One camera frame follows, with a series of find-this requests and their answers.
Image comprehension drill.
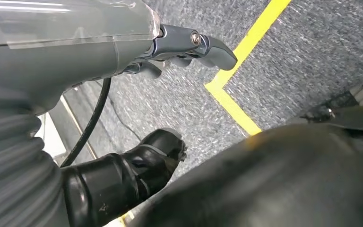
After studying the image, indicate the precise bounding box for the yellow floor tape outline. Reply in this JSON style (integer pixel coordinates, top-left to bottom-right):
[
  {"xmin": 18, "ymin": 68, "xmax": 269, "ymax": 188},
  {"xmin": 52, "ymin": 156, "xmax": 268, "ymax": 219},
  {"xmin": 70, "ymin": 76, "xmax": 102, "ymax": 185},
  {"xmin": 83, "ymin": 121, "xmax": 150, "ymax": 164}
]
[{"xmin": 119, "ymin": 0, "xmax": 292, "ymax": 227}]

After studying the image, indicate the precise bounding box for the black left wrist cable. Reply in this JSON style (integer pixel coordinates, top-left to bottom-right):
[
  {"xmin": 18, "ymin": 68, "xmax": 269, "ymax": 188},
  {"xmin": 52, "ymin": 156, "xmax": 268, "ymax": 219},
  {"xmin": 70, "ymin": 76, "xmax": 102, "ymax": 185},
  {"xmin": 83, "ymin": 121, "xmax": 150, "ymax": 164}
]
[{"xmin": 59, "ymin": 78, "xmax": 112, "ymax": 168}]

